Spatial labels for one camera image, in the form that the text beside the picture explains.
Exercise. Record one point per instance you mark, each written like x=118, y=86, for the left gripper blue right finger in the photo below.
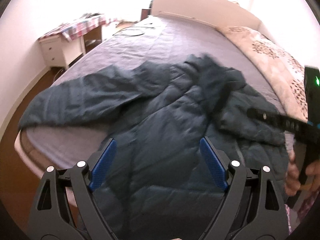
x=216, y=161

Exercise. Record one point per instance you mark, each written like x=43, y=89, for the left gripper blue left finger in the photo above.
x=100, y=162

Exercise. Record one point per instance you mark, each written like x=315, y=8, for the dark green quilted jacket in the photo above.
x=158, y=186

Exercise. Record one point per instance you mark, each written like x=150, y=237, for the pink plaid clothing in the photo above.
x=293, y=186

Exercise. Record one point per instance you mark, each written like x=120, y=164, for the beige floral duvet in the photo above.
x=282, y=71

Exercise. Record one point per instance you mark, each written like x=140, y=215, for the brown mattress pad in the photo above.
x=33, y=154

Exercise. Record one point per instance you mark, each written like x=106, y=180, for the white drawer desk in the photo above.
x=57, y=51

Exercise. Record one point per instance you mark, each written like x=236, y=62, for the plaid tablecloth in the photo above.
x=70, y=31

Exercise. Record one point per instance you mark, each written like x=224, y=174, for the white bed headboard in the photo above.
x=215, y=13

